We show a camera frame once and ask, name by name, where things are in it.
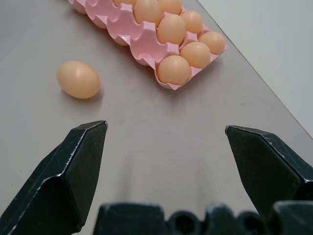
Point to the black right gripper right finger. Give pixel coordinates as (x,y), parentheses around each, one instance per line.
(266,171)

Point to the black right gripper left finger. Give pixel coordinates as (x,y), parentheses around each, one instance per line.
(61,181)

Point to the pink egg tray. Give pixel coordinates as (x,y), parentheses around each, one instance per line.
(137,36)

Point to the brown egg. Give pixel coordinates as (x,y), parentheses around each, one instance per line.
(195,54)
(123,2)
(146,11)
(171,29)
(173,69)
(193,22)
(171,6)
(78,79)
(212,42)

